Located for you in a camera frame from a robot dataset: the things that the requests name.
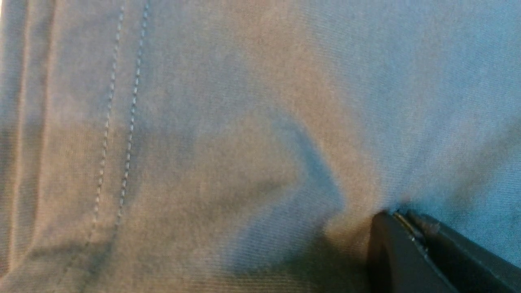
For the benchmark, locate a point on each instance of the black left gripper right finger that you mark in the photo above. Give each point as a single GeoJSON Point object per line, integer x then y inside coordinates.
{"type": "Point", "coordinates": [466, 265]}

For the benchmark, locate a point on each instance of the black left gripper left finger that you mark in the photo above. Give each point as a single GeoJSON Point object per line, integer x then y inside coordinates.
{"type": "Point", "coordinates": [397, 262]}

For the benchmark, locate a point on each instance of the dark gray long-sleeve top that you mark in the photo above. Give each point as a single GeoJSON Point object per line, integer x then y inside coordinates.
{"type": "Point", "coordinates": [237, 146]}

